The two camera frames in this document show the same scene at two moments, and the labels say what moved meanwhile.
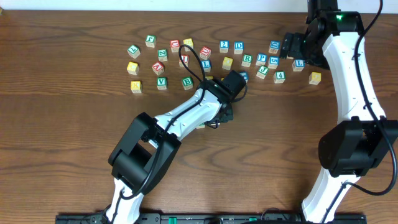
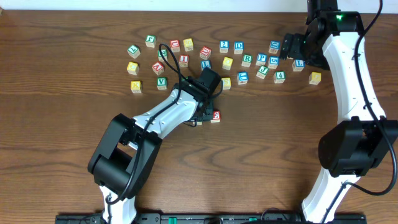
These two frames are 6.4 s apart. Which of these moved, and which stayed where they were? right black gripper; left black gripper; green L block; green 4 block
Moved: left black gripper
Stayed: green L block; green 4 block; right black gripper
